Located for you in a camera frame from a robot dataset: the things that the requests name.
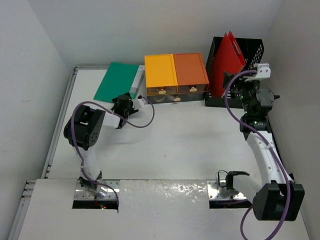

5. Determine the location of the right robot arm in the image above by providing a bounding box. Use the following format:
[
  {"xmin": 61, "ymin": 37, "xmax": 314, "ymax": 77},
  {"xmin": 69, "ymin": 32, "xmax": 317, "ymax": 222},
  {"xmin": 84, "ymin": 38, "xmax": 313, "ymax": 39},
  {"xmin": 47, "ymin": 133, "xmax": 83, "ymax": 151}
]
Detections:
[{"xmin": 223, "ymin": 70, "xmax": 305, "ymax": 223}]

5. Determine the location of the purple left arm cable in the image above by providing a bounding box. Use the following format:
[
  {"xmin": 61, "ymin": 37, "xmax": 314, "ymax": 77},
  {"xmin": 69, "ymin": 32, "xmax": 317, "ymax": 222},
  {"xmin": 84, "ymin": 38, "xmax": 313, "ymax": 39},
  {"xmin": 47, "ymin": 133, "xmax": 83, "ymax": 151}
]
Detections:
[{"xmin": 70, "ymin": 94, "xmax": 156, "ymax": 206}]

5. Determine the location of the black mesh file rack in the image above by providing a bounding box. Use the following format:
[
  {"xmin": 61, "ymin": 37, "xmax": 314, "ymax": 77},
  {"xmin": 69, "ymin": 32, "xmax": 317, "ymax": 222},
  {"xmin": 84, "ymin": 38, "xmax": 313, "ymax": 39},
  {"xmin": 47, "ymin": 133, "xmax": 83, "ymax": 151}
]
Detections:
[{"xmin": 204, "ymin": 36, "xmax": 265, "ymax": 109}]

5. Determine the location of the orange drawer box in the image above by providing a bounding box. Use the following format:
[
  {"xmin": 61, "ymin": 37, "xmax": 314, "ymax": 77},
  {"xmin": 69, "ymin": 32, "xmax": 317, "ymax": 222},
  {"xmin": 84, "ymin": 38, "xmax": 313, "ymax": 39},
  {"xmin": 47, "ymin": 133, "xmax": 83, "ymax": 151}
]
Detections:
[{"xmin": 173, "ymin": 52, "xmax": 209, "ymax": 94}]

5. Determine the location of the red folder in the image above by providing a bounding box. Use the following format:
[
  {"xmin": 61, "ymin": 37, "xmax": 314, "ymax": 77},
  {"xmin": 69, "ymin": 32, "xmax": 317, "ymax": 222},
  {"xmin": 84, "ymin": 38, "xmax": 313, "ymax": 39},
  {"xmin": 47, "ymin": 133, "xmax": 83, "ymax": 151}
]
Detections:
[{"xmin": 208, "ymin": 31, "xmax": 246, "ymax": 98}]

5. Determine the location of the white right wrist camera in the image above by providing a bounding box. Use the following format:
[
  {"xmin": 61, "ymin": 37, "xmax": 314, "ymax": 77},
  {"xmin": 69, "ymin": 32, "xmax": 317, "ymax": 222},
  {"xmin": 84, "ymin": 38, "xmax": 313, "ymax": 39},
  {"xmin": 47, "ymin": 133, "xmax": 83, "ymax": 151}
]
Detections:
[{"xmin": 244, "ymin": 63, "xmax": 271, "ymax": 82}]

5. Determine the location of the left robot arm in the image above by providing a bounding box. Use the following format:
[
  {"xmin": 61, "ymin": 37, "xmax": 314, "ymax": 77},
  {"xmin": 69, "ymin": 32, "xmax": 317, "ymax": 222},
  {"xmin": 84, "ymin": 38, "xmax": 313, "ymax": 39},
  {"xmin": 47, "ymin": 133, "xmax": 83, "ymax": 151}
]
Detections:
[{"xmin": 63, "ymin": 92, "xmax": 139, "ymax": 191}]

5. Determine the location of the yellow drawer box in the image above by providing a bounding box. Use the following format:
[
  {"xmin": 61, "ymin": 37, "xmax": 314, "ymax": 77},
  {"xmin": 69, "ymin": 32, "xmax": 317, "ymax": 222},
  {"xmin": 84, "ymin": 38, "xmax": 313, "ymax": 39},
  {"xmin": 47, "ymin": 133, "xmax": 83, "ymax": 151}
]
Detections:
[{"xmin": 144, "ymin": 54, "xmax": 178, "ymax": 96}]

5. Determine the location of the green folder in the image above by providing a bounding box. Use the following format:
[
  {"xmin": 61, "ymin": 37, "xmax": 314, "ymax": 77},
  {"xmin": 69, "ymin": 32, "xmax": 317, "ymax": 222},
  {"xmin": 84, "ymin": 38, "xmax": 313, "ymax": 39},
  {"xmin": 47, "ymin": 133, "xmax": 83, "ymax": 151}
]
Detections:
[{"xmin": 93, "ymin": 62, "xmax": 139, "ymax": 103}]

